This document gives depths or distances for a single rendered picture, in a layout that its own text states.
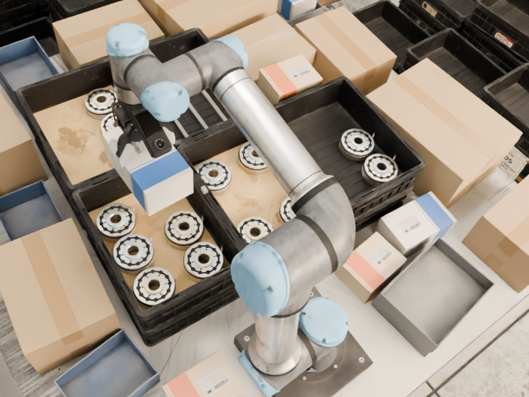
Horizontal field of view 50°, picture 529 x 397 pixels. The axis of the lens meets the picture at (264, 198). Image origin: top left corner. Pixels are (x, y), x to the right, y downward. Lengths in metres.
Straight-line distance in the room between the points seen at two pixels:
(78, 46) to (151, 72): 0.96
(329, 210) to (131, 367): 0.79
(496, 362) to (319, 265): 1.71
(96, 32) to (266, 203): 0.84
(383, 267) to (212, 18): 1.00
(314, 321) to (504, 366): 1.38
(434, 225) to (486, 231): 0.15
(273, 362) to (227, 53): 0.63
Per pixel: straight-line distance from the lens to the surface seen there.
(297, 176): 0.98
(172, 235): 1.51
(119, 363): 1.55
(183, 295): 1.36
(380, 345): 1.63
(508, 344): 2.61
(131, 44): 1.07
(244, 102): 1.03
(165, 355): 1.55
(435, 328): 1.64
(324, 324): 1.31
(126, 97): 1.16
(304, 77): 1.80
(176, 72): 1.04
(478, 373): 2.51
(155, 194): 1.27
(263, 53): 1.95
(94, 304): 1.45
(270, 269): 0.89
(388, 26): 3.14
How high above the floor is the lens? 2.18
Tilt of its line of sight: 57 degrees down
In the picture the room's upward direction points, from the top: 10 degrees clockwise
